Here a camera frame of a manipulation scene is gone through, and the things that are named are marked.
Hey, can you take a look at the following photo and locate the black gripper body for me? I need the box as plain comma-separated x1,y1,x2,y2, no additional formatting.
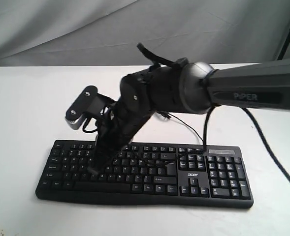
94,98,155,162

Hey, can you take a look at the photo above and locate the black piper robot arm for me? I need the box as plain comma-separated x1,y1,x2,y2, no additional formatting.
88,44,290,175

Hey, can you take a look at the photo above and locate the black acer keyboard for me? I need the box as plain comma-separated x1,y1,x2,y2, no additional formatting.
35,140,254,209

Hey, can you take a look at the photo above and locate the grey backdrop cloth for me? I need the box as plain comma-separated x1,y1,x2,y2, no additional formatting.
0,0,290,66

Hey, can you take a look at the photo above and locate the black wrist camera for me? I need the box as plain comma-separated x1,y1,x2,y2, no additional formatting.
65,86,115,130

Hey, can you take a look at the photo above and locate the black keyboard usb cable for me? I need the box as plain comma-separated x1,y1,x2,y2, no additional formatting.
159,112,207,148

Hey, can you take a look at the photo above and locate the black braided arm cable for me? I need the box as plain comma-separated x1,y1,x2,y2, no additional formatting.
203,105,290,202

